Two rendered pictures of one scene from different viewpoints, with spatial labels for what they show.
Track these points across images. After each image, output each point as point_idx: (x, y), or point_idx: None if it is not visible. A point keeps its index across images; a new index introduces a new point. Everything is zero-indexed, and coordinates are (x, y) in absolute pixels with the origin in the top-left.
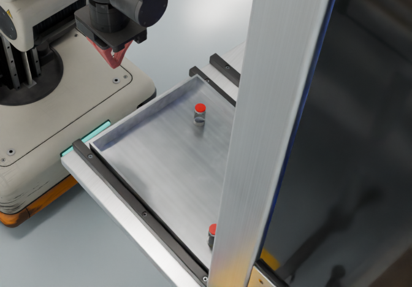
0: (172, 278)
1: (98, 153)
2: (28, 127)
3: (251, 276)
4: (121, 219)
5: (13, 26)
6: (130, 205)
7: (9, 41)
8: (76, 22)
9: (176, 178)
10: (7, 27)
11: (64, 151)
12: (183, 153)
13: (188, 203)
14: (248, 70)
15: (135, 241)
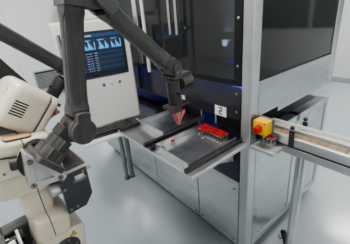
0: (236, 149)
1: (192, 162)
2: None
3: (259, 86)
4: (216, 160)
5: (77, 238)
6: (212, 155)
7: None
8: (173, 111)
9: (198, 150)
10: None
11: None
12: (187, 150)
13: (208, 148)
14: (255, 18)
15: (224, 158)
